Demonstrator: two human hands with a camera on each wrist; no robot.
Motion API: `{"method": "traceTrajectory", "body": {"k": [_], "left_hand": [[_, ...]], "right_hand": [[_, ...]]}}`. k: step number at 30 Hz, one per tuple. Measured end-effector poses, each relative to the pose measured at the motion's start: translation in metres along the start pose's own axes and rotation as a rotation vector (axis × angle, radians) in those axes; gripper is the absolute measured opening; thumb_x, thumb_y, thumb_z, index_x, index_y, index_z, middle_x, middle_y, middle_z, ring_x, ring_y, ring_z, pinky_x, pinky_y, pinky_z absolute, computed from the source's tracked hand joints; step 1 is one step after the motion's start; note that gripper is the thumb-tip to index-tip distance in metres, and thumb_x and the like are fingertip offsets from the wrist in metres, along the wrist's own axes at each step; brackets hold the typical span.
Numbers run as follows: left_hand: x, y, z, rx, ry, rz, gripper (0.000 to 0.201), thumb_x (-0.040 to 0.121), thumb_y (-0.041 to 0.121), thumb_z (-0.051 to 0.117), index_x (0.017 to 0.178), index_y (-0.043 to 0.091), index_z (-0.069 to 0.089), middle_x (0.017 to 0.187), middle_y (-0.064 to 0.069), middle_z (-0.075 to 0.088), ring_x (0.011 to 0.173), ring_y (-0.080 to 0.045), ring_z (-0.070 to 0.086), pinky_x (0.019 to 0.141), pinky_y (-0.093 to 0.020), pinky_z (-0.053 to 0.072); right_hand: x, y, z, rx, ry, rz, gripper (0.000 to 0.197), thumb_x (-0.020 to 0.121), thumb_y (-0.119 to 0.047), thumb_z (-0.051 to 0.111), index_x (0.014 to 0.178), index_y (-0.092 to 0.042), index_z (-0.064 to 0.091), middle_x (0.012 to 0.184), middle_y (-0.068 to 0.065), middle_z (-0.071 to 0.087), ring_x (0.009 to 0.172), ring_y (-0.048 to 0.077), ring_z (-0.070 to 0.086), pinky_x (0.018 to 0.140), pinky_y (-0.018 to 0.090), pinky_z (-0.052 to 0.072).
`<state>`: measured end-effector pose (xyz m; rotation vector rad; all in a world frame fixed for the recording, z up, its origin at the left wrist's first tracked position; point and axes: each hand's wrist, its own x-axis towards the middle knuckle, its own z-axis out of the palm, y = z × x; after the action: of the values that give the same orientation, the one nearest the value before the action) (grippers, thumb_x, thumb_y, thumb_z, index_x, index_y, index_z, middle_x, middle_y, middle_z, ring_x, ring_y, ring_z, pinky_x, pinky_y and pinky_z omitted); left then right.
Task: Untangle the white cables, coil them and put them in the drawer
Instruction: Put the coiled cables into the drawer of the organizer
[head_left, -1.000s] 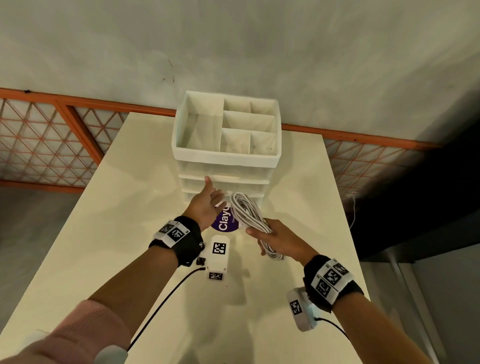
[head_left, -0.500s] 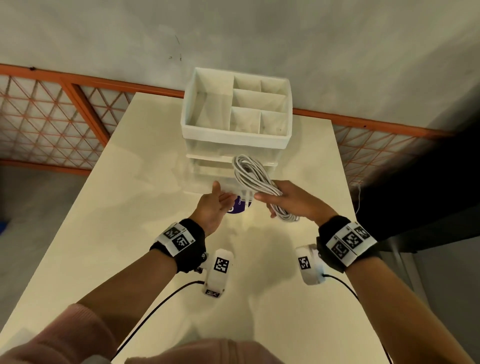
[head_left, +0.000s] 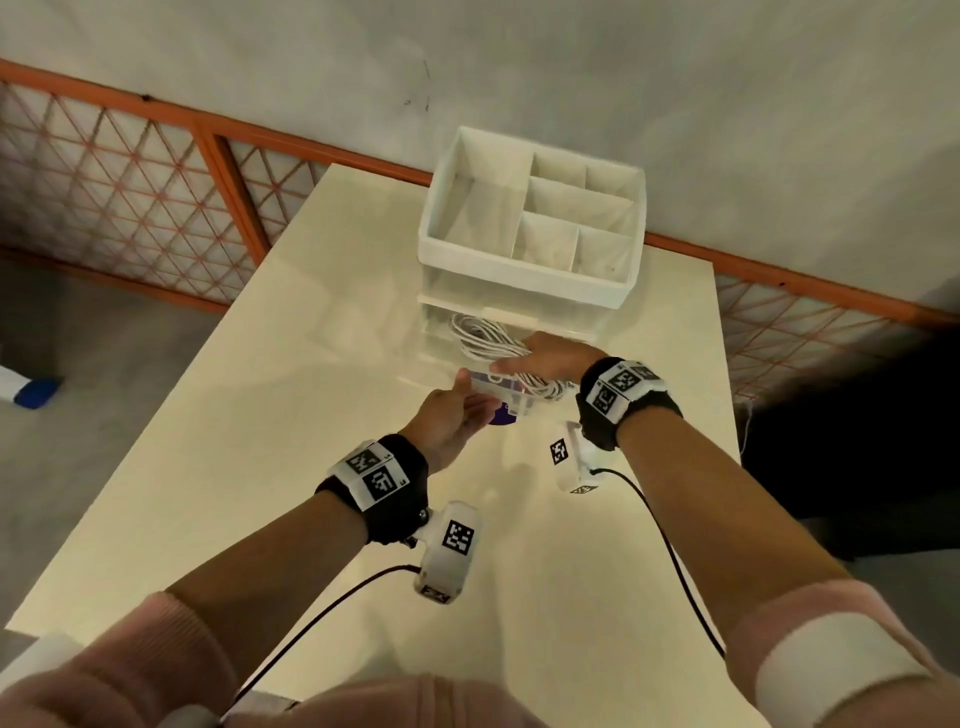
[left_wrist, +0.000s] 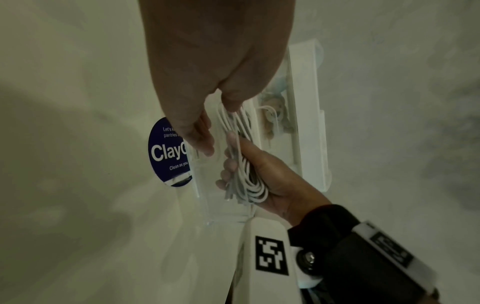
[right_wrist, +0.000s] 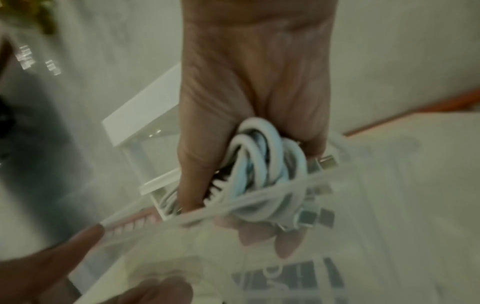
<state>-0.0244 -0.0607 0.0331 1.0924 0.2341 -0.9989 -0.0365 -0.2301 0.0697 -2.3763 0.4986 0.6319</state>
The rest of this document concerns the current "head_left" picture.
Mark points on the person's left hand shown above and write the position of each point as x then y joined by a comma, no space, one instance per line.
442,424

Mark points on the person's right hand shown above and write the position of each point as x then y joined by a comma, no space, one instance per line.
555,360

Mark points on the white drawer organizer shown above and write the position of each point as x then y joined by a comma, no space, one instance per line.
480,210

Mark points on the person's left forearm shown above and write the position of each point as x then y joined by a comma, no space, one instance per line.
277,555

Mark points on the person's right forearm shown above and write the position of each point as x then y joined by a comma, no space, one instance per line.
712,510

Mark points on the purple round sticker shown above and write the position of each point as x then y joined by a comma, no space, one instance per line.
502,416

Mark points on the black right marker wristband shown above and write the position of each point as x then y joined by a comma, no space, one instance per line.
622,397

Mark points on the black marker wristband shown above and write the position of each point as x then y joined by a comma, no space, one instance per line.
622,397
379,484

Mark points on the black left marker wristband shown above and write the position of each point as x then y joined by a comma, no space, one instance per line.
379,484

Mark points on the white table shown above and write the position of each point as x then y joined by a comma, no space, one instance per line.
300,337

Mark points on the orange mesh fence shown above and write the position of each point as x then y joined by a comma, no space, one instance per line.
225,187

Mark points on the dark furniture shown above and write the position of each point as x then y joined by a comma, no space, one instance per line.
862,465

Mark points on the white pole with blue cap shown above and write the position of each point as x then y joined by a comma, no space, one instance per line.
34,391

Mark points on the pink sweater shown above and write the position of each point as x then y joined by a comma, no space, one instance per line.
112,667

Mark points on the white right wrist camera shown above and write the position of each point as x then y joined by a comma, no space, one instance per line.
566,457

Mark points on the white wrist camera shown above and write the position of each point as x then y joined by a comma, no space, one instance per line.
448,555
566,457

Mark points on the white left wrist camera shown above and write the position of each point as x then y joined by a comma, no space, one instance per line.
448,555

